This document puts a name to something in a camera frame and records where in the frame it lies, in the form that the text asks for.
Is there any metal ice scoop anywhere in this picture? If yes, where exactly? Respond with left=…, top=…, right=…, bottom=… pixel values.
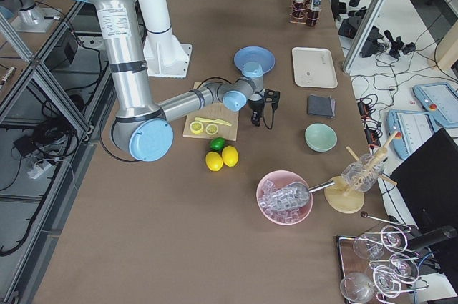
left=271, top=180, right=335, bottom=211

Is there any wooden cup tree stand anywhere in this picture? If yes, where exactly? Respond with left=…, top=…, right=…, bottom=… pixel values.
left=324, top=132, right=401, bottom=214

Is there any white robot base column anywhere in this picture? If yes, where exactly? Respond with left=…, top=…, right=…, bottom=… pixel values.
left=138, top=0, right=192, bottom=79

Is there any wooden cutting board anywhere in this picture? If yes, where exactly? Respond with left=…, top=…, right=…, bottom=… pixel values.
left=182, top=99, right=239, bottom=141

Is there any dark drink bottle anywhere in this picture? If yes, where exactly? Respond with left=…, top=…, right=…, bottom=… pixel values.
left=292, top=0, right=305, bottom=19
left=306, top=0, right=321, bottom=27

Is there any blue plate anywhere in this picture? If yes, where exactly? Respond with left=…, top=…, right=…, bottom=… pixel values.
left=233, top=46, right=276, bottom=74

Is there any lemon half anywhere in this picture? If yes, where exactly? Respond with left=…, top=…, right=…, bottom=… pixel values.
left=189, top=121, right=204, bottom=134
left=205, top=123, right=219, bottom=136

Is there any yellow plastic knife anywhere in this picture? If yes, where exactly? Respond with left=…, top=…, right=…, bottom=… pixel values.
left=194, top=117, right=232, bottom=127

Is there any blue teach pendant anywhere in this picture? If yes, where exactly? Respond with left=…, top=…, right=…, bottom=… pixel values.
left=413, top=82, right=457, bottom=115
left=386, top=109, right=439, bottom=160

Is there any cream rabbit tray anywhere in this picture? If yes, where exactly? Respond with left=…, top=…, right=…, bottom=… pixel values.
left=292, top=47, right=338, bottom=89

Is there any clear glass mug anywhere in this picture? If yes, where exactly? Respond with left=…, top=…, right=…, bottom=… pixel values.
left=341, top=154, right=384, bottom=192

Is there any green bowl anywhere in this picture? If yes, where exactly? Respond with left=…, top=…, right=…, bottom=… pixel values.
left=305, top=123, right=338, bottom=152

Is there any clear wine glass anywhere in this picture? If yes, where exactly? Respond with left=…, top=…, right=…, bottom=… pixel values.
left=340, top=273, right=375, bottom=303

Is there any yellow lemon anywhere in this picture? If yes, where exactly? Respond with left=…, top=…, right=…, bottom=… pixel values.
left=221, top=146, right=239, bottom=167
left=205, top=151, right=224, bottom=172

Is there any grey folded cloth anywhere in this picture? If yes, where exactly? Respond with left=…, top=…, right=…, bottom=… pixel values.
left=307, top=94, right=336, bottom=118

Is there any wire glass rack tray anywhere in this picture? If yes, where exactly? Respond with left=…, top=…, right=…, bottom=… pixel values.
left=336, top=223, right=429, bottom=303

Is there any copper wire bottle rack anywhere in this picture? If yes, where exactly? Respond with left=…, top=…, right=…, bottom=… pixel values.
left=289, top=0, right=321, bottom=27

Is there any pink bowl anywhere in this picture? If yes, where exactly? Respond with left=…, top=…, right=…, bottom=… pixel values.
left=256, top=170, right=313, bottom=225

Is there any black monitor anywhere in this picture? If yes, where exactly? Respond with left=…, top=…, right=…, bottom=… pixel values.
left=391, top=128, right=457, bottom=228

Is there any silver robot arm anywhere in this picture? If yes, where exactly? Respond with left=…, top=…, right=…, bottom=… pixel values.
left=77, top=0, right=264, bottom=162

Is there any green lime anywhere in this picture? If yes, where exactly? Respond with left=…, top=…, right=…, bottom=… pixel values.
left=210, top=137, right=226, bottom=152

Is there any aluminium frame post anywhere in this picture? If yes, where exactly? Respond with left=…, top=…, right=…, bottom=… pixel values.
left=342, top=0, right=386, bottom=74

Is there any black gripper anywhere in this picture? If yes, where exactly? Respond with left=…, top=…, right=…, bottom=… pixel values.
left=248, top=94, right=263, bottom=127

